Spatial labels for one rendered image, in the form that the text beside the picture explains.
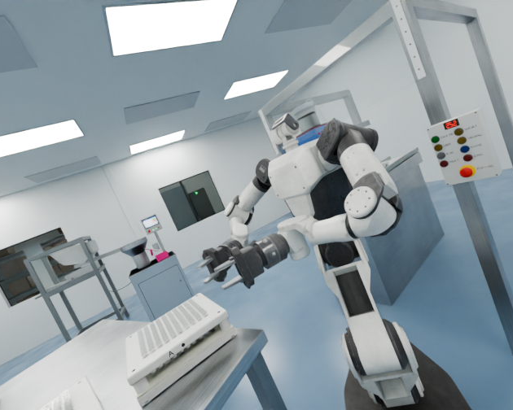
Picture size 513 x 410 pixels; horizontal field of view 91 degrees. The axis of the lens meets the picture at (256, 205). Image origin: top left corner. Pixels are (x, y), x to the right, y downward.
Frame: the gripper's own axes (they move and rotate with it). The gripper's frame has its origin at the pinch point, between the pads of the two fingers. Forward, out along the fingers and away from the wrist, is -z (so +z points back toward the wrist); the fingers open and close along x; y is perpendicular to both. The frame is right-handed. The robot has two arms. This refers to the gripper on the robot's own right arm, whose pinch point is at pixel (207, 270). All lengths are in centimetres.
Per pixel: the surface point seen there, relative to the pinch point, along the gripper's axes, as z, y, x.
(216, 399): -32.0, -20.2, 13.9
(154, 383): -32.8, -4.6, 10.3
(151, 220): 191, 252, -29
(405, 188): 193, -66, 38
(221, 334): -18.6, -13.8, 10.3
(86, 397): -40.8, 4.5, 5.7
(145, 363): -32.2, -3.9, 5.7
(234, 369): -26.0, -21.2, 13.2
